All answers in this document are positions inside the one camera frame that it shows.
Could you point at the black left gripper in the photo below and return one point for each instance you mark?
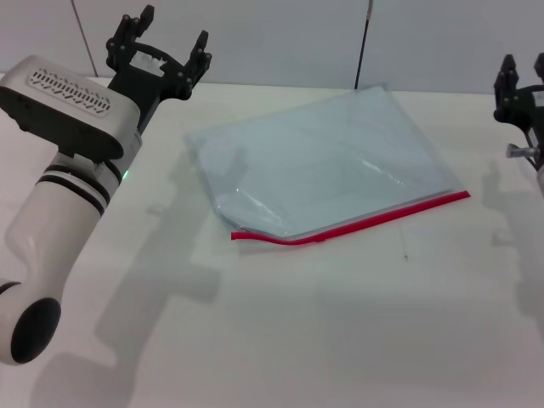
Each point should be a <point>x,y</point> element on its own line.
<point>144,83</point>

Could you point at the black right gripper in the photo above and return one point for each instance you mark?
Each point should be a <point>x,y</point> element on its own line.
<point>533,115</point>

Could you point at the clear document bag red zipper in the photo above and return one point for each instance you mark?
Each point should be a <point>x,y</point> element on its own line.
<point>297,170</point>

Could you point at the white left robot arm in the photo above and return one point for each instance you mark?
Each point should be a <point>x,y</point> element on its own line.
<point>51,221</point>

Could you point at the silver metal knob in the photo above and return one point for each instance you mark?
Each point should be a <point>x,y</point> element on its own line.
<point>520,151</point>

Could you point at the white vented wrist camera box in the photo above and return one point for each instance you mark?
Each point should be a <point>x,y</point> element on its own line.
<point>64,102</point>

